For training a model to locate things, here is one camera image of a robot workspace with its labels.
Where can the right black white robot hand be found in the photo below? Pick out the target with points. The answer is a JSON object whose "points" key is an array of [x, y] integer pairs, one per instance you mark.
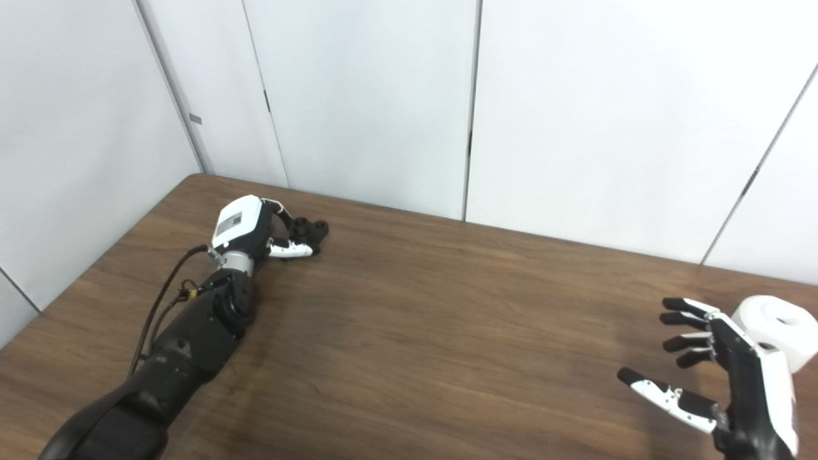
{"points": [[744, 396]]}

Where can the black plastic holder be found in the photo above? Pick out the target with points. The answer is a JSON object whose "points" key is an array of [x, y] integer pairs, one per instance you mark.
{"points": [[313, 230]]}

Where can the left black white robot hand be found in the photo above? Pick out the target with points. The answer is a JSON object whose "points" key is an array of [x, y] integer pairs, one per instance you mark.
{"points": [[239, 220]]}

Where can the round white plastic piece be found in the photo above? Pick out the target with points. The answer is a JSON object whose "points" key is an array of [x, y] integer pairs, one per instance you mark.
{"points": [[789, 335]]}

